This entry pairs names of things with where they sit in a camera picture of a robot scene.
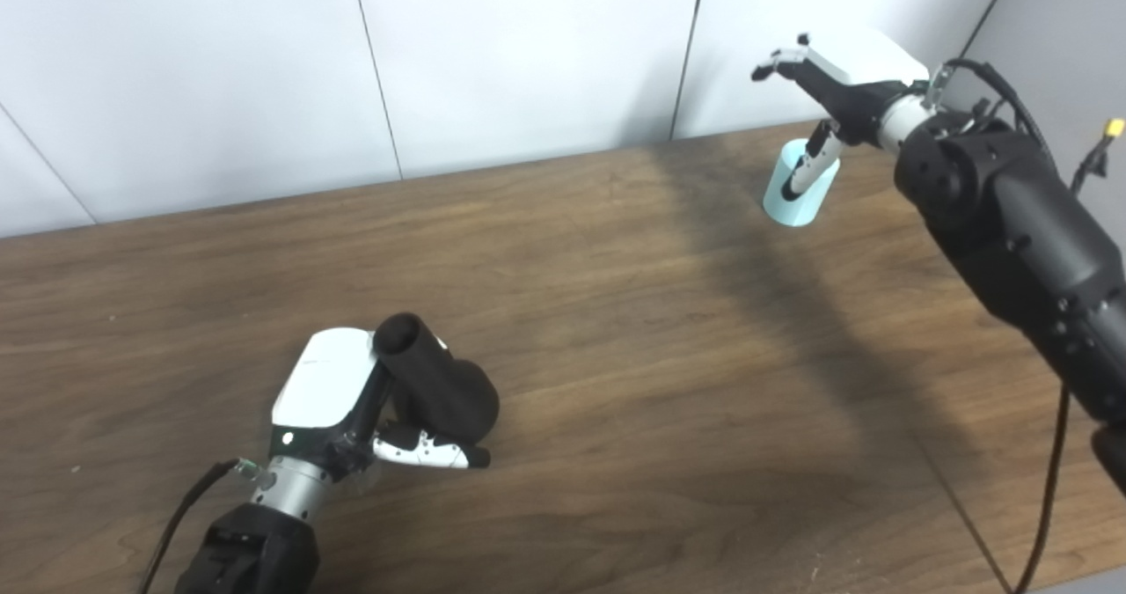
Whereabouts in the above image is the light-blue hose piece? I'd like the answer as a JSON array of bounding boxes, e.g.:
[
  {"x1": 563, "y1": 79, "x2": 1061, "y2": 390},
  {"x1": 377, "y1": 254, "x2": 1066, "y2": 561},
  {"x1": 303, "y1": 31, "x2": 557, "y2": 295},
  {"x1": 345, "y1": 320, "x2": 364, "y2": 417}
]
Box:
[{"x1": 763, "y1": 138, "x2": 841, "y2": 226}]

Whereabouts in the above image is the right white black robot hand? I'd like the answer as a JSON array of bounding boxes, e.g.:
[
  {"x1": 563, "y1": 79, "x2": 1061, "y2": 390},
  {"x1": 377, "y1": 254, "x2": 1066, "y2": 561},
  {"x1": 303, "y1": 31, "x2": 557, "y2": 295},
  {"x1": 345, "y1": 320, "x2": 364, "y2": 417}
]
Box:
[{"x1": 751, "y1": 29, "x2": 932, "y2": 201}]

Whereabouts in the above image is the black funnel-shaped nozzle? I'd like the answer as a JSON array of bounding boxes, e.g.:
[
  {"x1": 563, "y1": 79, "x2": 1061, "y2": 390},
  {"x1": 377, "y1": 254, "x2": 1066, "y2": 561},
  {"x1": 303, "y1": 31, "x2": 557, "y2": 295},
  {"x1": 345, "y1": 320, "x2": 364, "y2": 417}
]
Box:
[{"x1": 374, "y1": 312, "x2": 501, "y2": 446}]

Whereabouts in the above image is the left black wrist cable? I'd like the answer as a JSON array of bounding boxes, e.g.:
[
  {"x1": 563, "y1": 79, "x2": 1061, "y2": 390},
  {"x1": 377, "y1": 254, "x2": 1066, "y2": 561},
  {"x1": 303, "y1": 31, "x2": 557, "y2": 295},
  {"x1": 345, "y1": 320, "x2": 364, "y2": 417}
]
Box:
[{"x1": 139, "y1": 458, "x2": 262, "y2": 594}]

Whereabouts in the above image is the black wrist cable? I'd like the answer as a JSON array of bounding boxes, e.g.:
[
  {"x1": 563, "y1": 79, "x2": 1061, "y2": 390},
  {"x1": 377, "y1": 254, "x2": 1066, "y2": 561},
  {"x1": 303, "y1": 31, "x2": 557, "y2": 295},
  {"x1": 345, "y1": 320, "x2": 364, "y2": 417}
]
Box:
[
  {"x1": 924, "y1": 57, "x2": 1072, "y2": 594},
  {"x1": 139, "y1": 458, "x2": 262, "y2": 594}
]

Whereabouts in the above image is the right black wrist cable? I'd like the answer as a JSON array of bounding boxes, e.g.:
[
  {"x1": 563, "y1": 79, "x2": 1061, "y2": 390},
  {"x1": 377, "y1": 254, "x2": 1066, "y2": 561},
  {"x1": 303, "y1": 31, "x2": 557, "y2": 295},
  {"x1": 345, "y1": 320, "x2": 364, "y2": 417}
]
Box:
[{"x1": 924, "y1": 57, "x2": 1072, "y2": 594}]

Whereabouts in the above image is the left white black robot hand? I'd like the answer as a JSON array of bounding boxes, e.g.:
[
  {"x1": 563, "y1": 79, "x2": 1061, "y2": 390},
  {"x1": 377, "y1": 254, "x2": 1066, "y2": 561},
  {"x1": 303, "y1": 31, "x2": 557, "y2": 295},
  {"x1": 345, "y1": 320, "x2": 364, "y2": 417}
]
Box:
[{"x1": 268, "y1": 327, "x2": 492, "y2": 482}]

